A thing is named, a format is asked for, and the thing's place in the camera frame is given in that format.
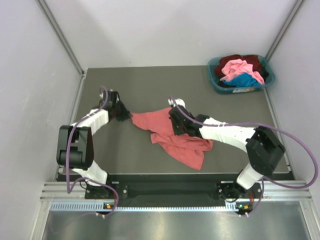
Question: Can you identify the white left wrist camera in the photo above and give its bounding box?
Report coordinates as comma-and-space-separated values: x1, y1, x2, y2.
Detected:
98, 90, 118, 107

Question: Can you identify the white slotted cable duct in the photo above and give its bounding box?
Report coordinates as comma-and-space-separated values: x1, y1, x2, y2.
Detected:
49, 201, 253, 213

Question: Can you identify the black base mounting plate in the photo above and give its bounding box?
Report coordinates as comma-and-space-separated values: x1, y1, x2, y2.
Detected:
84, 174, 261, 208

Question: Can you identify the blue t shirt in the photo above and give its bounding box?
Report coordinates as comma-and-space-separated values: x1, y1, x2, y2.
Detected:
222, 73, 261, 88

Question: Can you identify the teal plastic laundry basket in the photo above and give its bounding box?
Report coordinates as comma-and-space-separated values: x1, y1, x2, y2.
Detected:
207, 54, 276, 95

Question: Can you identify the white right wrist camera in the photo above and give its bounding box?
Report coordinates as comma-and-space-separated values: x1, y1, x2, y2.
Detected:
168, 98, 186, 108

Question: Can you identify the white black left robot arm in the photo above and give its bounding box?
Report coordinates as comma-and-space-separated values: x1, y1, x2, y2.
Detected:
56, 87, 130, 199

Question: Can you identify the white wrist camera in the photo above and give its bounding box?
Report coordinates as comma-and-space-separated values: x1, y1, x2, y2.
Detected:
168, 98, 186, 108
98, 90, 118, 107

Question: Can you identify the light pink t shirt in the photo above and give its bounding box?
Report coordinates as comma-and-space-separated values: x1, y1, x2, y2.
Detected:
220, 59, 265, 86

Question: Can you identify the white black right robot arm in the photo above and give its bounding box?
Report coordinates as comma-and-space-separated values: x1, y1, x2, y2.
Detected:
168, 98, 286, 198

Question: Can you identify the left aluminium corner post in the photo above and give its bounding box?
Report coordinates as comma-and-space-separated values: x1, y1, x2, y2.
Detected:
36, 0, 85, 76

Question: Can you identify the right aluminium corner post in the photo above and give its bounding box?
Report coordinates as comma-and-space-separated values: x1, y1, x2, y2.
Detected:
265, 0, 306, 61

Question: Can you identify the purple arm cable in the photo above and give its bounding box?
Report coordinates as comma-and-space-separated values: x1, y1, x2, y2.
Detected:
48, 85, 120, 236
168, 95, 320, 218

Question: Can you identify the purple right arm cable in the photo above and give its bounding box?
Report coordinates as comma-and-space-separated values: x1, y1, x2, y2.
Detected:
168, 95, 320, 218

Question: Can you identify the dark red t shirt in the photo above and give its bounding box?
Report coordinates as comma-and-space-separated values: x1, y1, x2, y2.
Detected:
214, 54, 263, 78

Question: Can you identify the coral red t shirt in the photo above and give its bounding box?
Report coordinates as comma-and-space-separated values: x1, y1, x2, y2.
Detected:
131, 107, 214, 170

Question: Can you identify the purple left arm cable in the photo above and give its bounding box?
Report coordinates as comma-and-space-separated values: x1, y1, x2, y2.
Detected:
48, 85, 120, 236

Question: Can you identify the aluminium corner post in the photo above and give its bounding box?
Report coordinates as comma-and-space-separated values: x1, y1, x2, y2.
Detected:
36, 0, 85, 76
265, 0, 306, 61

